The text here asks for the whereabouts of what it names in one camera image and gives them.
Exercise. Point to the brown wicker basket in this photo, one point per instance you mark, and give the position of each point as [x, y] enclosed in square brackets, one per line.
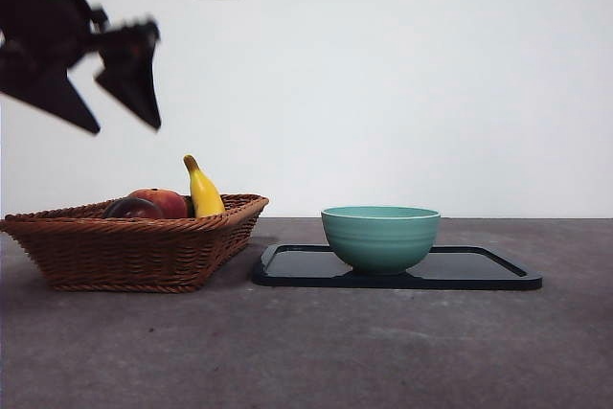
[120, 256]

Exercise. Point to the teal ribbed bowl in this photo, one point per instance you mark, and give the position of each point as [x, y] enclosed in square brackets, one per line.
[380, 246]

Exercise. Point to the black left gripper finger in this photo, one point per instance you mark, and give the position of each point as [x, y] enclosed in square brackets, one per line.
[134, 74]
[43, 85]

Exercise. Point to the red orange peach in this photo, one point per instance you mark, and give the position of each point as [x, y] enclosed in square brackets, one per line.
[170, 200]

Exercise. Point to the dark red plum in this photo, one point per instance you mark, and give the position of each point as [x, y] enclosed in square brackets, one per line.
[131, 210]

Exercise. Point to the yellow banana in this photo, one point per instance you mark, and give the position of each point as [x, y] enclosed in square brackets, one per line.
[205, 193]

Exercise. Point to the dark rectangular tray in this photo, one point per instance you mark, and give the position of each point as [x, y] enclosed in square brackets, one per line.
[297, 270]

